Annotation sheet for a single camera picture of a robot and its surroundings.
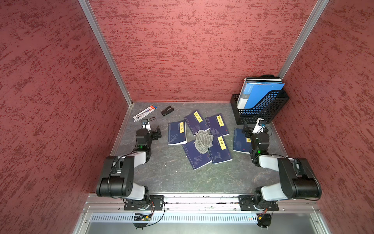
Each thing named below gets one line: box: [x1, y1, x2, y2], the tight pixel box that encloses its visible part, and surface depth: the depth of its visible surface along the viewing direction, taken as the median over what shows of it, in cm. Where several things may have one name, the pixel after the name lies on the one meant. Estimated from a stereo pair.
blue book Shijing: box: [182, 141, 213, 171], surface depth 92 cm
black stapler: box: [161, 105, 174, 117], surface depth 116 cm
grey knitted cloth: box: [194, 129, 214, 155], surface depth 97 cm
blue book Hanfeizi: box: [209, 133, 233, 165], surface depth 94 cm
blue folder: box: [243, 82, 285, 110], surface depth 94 cm
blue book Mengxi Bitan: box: [232, 127, 252, 155], surface depth 98 cm
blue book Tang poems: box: [183, 109, 210, 137], surface depth 109 cm
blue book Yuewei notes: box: [205, 113, 230, 137], surface depth 108 cm
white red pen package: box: [132, 105, 158, 123], surface depth 116 cm
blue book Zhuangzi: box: [167, 120, 187, 146], surface depth 102 cm
